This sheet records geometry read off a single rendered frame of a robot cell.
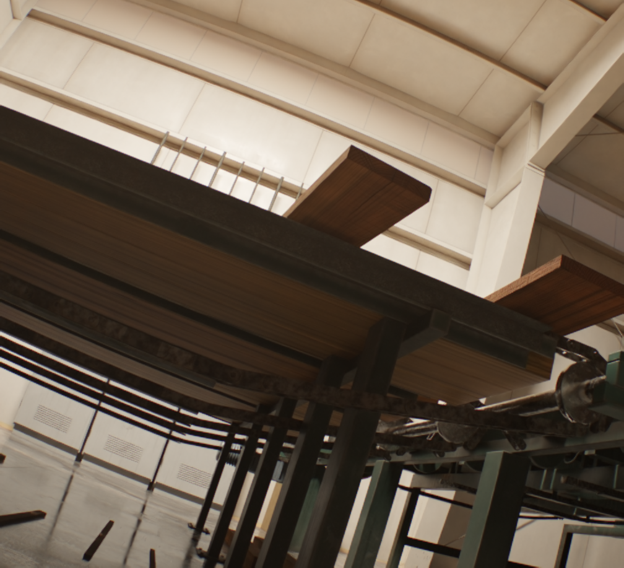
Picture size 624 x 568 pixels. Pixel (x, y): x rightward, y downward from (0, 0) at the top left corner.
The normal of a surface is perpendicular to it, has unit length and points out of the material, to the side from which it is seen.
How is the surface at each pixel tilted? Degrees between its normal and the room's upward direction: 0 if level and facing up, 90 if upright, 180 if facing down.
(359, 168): 180
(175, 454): 90
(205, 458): 90
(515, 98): 171
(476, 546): 90
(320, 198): 180
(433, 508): 99
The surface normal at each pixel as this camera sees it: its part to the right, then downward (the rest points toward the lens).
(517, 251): 0.21, -0.19
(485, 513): -0.92, -0.36
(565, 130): -0.24, 0.79
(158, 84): 0.28, -0.40
